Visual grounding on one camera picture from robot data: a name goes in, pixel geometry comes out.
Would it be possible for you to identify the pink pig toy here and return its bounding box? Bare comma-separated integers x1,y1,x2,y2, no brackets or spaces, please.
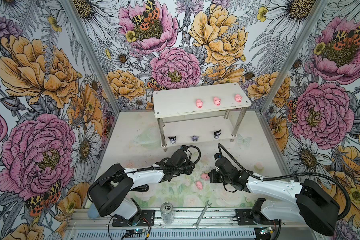
196,99,203,109
213,97,221,106
235,94,243,103
196,181,204,190

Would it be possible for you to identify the black white kuromi toy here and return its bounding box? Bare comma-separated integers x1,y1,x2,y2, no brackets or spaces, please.
168,136,177,145

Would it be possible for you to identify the black purple kuromi toy back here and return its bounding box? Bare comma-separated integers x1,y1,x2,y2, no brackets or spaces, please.
214,130,222,139

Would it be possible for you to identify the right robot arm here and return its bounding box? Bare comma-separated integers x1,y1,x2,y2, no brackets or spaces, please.
209,154,340,237

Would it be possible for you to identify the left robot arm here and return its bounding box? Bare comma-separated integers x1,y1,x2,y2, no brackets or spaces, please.
87,146,202,222

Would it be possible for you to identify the white two-tier shelf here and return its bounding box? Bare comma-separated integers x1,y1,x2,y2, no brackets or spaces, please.
153,83,252,150

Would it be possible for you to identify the silver wrench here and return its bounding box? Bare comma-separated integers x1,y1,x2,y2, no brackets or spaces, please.
193,201,212,231

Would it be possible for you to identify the silver drink can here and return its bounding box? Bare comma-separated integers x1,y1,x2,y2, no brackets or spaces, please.
161,202,175,225

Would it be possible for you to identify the green circuit board right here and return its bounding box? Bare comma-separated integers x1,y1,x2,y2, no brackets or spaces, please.
259,227,274,235

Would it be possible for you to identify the green circuit board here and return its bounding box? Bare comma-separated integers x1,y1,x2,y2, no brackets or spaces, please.
124,228,150,238
259,227,274,235

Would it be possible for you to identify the green circuit board left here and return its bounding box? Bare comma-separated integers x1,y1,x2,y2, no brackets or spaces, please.
124,228,150,238

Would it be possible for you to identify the blue grey sponge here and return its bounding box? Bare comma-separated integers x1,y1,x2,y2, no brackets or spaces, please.
88,205,100,219

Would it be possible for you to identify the aluminium front rail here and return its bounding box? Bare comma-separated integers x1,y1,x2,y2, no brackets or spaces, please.
66,206,323,230

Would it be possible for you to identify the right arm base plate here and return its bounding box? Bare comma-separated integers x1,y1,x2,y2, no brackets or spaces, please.
233,209,257,226

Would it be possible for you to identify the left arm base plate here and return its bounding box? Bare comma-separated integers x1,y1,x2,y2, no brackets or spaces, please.
112,210,156,227

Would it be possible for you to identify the black corrugated cable right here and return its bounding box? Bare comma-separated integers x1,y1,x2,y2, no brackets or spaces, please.
217,143,352,221

